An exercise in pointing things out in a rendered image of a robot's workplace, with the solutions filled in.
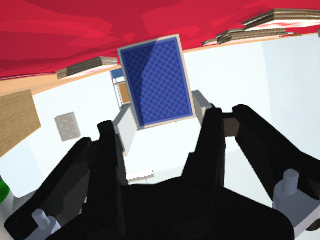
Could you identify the blue playing card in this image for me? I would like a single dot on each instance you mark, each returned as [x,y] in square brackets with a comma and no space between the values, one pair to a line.
[157,81]

